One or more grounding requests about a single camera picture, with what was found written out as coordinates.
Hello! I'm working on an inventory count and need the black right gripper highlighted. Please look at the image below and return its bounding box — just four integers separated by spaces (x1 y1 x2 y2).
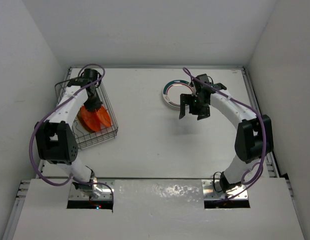
180 93 210 120

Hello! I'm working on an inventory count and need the small orange plate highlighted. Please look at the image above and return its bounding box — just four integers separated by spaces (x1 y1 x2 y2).
95 105 112 128

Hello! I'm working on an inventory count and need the white plate green red rim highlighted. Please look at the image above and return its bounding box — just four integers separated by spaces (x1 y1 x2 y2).
162 80 193 110

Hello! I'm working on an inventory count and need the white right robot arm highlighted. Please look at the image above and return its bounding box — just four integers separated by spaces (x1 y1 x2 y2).
179 74 273 193

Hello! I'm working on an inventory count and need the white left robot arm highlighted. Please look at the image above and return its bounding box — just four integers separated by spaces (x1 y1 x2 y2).
29 65 105 187

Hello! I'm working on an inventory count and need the large orange plate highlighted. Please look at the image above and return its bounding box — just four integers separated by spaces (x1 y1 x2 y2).
80 106 101 132

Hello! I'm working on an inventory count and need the olive brown plate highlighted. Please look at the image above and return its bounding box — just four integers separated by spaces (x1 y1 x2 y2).
77 111 90 132

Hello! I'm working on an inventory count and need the white front foam board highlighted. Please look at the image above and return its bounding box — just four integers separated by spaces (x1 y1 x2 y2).
14 178 303 240

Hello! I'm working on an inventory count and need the metal wire dish rack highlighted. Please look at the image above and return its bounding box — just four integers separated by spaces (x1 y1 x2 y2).
54 79 119 150

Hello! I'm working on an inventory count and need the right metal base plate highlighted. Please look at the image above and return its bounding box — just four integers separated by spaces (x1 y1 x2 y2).
201 178 248 201

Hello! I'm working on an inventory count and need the metal base plate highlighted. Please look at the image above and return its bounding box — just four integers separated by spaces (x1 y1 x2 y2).
201 178 248 201
69 182 114 201

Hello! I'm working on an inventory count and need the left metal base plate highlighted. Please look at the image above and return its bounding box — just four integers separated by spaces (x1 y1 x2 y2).
69 182 114 201

